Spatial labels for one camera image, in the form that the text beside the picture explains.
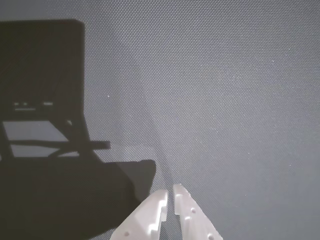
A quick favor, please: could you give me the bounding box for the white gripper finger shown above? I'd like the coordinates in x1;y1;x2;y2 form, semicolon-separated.
109;189;169;240
172;183;224;240

